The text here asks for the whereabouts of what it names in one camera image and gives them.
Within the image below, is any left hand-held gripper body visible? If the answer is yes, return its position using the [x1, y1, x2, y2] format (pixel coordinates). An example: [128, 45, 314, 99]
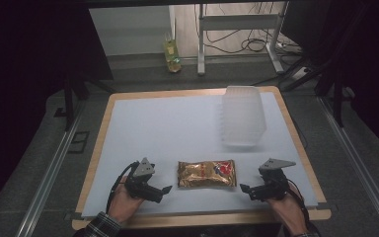
[124, 157, 164, 204]

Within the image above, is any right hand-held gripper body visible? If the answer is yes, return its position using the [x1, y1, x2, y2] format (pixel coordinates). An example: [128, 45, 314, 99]
[248, 158, 297, 202]

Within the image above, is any gold snack packet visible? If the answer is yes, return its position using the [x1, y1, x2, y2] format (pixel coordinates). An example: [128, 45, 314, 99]
[177, 159, 238, 190]

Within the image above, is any clear plastic bin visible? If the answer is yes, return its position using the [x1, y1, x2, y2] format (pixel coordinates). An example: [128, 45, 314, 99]
[220, 85, 267, 148]

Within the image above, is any person's left hand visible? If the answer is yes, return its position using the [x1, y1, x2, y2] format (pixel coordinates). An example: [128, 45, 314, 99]
[108, 176, 146, 224]

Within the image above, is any person's right hand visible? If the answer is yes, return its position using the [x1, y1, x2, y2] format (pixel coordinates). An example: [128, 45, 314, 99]
[265, 183, 310, 237]

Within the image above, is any white table mat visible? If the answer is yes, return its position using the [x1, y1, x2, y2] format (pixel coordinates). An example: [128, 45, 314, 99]
[81, 91, 320, 218]

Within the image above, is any person's left plaid sleeve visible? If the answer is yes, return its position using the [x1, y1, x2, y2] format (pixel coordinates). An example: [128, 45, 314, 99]
[73, 211, 122, 237]

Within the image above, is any black stand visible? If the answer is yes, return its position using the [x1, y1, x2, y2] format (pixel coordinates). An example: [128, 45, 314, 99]
[280, 3, 369, 128]
[52, 73, 116, 132]

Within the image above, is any yellow liquid bottle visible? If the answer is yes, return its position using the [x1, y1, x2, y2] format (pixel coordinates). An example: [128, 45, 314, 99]
[163, 31, 183, 74]

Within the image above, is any white metal stand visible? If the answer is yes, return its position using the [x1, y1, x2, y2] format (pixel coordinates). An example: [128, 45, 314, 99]
[195, 2, 290, 77]

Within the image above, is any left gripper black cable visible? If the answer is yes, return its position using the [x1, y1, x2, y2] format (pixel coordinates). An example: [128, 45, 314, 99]
[105, 160, 140, 215]

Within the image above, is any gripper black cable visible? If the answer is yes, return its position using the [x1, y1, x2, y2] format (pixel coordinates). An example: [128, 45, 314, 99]
[105, 160, 140, 215]
[287, 179, 312, 228]

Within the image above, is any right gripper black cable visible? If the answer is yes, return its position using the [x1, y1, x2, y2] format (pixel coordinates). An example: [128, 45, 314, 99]
[287, 179, 312, 228]

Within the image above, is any black cable on floor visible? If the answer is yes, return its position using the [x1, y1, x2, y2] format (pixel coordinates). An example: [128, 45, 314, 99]
[193, 3, 302, 55]

